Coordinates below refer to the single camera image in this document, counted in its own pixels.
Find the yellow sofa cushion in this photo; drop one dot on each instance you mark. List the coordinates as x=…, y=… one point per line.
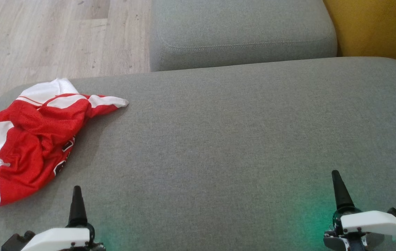
x=375, y=24

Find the grey sofa seat cushion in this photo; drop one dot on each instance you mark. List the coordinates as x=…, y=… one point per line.
x=236, y=28

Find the left wrist camera white housing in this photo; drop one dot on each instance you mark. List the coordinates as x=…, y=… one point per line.
x=58, y=238

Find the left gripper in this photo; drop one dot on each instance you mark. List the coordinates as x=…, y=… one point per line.
x=96, y=246

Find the large grey sofa seat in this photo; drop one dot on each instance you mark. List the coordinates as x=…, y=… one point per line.
x=218, y=139

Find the right wrist camera white housing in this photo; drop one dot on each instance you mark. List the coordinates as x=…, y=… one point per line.
x=375, y=221

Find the red and white jersey shirt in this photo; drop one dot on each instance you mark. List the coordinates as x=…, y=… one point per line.
x=27, y=139

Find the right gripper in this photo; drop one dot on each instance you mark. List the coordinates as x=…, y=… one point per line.
x=337, y=240

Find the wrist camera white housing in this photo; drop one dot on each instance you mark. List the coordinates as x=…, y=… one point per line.
x=375, y=221
x=58, y=238

